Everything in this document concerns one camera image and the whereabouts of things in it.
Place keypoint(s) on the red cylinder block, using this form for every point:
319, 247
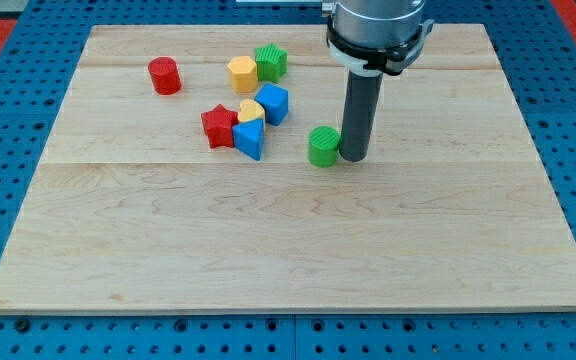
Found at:
164, 75

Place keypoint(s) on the green cylinder block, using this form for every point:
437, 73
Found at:
323, 146

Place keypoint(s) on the yellow heart block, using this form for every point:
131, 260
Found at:
250, 110

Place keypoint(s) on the blue triangle block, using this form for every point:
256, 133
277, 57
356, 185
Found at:
249, 138

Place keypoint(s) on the wooden board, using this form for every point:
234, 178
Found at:
131, 212

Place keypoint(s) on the yellow hexagon block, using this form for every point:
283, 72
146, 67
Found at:
242, 72

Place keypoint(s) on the blue perforated metal table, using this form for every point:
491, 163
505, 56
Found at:
536, 48

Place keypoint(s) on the blue cube block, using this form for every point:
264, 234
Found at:
275, 101

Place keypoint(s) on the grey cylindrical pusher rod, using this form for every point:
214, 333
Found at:
362, 94

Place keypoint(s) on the red star block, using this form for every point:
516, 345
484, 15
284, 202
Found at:
217, 125

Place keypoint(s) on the green star block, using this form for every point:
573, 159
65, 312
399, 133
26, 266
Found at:
271, 62

